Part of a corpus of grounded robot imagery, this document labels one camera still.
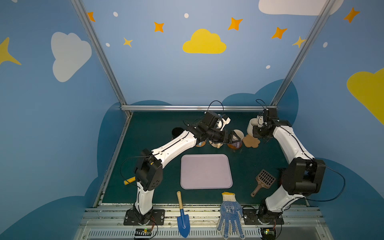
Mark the lilac mug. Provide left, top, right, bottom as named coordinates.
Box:
left=228, top=130, right=244, bottom=150

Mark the round woven rattan coaster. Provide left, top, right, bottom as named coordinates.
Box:
left=196, top=141, right=207, bottom=148

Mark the white mug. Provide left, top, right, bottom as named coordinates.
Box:
left=247, top=118, right=259, bottom=136

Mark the black mug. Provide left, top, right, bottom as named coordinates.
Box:
left=172, top=127, right=185, bottom=139

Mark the brown wooden coaster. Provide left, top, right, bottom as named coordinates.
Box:
left=227, top=142, right=243, bottom=150

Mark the yellow mug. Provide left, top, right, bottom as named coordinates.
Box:
left=209, top=141, right=224, bottom=149

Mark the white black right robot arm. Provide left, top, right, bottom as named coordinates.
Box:
left=253, top=108, right=326, bottom=224

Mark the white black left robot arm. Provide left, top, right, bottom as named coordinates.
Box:
left=133, top=111, right=239, bottom=225

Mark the flower-shaped cork coaster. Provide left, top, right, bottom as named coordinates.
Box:
left=243, top=135, right=261, bottom=148

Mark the lilac plastic tray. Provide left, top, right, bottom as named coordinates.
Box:
left=180, top=154, right=233, bottom=190

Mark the brown slotted scoop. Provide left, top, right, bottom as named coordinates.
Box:
left=251, top=169, right=276, bottom=197

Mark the blue dotted work glove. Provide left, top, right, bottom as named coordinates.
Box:
left=217, top=192, right=246, bottom=240

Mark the yellow plastic scoop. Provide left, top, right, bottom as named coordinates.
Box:
left=124, top=177, right=136, bottom=186

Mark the blue garden trowel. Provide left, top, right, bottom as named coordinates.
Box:
left=177, top=191, right=190, bottom=238

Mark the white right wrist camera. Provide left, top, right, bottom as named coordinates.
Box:
left=257, top=116, right=264, bottom=127

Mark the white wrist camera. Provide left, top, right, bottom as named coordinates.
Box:
left=257, top=116, right=264, bottom=127
left=216, top=114, right=231, bottom=131

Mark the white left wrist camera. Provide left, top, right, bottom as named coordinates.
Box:
left=216, top=114, right=231, bottom=131

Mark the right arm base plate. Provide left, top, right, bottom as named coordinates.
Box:
left=243, top=209, right=285, bottom=225

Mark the aluminium rear frame rail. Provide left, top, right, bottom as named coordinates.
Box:
left=120, top=105, right=277, bottom=112

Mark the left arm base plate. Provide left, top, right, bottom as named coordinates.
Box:
left=123, top=208, right=165, bottom=226

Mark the right aluminium frame post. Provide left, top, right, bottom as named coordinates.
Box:
left=269, top=0, right=337, bottom=109

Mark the aluminium frame post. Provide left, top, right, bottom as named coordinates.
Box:
left=269, top=0, right=337, bottom=109
left=71, top=0, right=132, bottom=118

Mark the left aluminium frame post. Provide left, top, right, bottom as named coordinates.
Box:
left=71, top=0, right=132, bottom=118

